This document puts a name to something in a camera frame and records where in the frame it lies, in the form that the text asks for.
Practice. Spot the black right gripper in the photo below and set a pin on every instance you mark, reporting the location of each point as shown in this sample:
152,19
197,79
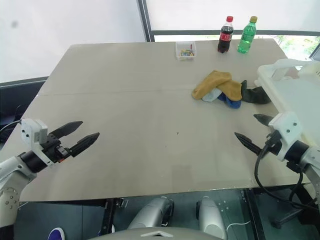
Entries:
275,143

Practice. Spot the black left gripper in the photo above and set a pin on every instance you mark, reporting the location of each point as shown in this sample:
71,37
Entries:
53,150

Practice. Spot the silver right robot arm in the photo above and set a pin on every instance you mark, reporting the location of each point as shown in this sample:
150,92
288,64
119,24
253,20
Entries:
310,160

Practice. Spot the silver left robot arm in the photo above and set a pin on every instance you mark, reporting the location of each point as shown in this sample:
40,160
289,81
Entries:
10,167

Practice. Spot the white plastic basket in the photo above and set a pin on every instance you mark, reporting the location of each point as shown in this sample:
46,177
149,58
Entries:
295,95

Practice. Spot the small clear plastic box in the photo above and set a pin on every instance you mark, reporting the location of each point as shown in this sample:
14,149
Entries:
178,52

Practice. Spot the black cloth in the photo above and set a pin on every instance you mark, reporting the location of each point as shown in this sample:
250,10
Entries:
256,96

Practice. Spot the blue cloth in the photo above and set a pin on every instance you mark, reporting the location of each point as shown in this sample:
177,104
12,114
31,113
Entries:
233,103

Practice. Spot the black table leg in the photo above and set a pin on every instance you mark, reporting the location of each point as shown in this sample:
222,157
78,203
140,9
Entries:
110,215
255,215

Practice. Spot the black chair base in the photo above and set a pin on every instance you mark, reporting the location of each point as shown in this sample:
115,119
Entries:
287,217

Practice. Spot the green soda bottle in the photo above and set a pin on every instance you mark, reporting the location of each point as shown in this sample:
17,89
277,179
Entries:
246,37

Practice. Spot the silver rounded right robot thigh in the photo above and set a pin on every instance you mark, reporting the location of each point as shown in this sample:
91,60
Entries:
210,215

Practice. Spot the silver rounded robot thigh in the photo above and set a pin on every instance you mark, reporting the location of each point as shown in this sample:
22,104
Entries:
210,215
150,212

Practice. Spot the cola bottle with red cap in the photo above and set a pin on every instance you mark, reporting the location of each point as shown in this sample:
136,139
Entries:
225,37

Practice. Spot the blue and white shoe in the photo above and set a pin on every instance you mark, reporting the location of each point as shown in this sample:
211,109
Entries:
57,235

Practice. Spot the small coloured pieces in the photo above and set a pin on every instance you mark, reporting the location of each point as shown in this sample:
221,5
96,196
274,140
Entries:
186,53

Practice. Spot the silver rounded left robot thigh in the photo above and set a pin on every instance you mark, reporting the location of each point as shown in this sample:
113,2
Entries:
150,212

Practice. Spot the grey robot torso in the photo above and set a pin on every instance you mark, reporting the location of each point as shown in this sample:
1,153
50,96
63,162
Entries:
155,234

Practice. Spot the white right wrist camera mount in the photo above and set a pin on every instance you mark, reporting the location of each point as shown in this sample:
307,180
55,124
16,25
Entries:
287,125

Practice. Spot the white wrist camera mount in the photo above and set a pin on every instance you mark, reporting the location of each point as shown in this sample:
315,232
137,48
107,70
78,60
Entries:
287,125
30,130

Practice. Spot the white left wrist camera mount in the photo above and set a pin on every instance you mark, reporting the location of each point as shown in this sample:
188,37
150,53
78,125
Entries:
30,130

